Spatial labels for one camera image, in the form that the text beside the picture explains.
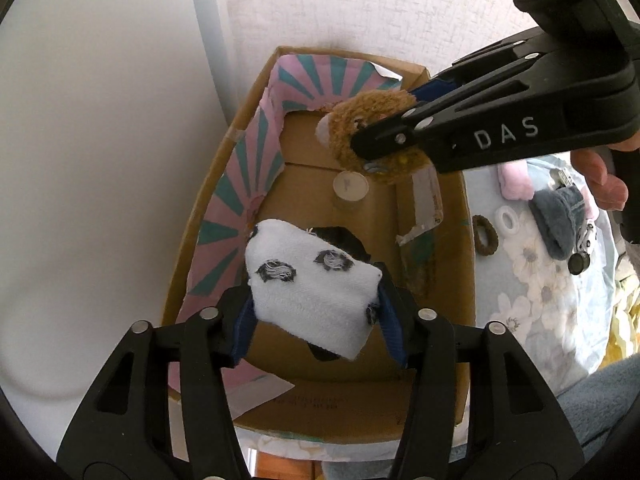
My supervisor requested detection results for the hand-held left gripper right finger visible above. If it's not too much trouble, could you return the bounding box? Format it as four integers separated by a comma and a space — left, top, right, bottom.
375, 262, 586, 480

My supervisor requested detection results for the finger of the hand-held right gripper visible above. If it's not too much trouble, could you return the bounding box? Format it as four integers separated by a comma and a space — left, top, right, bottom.
350, 50, 640, 173
410, 27, 551, 107

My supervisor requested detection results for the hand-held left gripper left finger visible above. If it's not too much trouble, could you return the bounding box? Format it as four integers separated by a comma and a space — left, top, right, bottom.
56, 285, 258, 480

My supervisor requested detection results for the cardboard box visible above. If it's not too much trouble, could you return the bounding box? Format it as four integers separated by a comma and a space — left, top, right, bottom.
161, 46, 476, 448

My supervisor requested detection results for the white panda face sock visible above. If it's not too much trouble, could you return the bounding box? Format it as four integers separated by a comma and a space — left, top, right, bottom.
244, 218, 385, 363

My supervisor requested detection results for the white plastic ring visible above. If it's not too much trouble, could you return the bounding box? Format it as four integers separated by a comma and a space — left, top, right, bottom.
495, 206, 521, 236

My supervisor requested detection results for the brown plush toy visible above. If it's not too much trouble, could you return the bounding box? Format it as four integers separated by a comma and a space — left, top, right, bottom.
315, 89, 436, 183

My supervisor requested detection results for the person's right hand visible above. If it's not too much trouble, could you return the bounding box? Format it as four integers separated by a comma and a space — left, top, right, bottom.
570, 147, 630, 213

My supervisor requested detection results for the white paper sheet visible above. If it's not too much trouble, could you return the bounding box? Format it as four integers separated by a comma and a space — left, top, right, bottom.
227, 375, 296, 418

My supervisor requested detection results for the pink plush piece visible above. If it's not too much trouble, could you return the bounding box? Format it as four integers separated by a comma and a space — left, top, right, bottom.
496, 162, 536, 202

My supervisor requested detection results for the clear plastic wrapper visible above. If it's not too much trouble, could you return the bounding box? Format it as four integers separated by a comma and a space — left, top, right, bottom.
396, 167, 446, 296

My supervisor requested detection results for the floral light blue blanket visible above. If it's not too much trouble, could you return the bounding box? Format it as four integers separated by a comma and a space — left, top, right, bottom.
237, 155, 640, 463

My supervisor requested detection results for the metal clip with black knob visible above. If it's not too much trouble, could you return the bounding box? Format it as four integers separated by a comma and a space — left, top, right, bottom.
569, 220, 598, 275

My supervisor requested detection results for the yellow cloth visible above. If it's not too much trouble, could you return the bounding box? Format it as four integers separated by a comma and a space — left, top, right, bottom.
602, 290, 640, 366

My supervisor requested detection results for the brown hair tie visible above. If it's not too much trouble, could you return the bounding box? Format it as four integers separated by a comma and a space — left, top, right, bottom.
471, 215, 501, 257

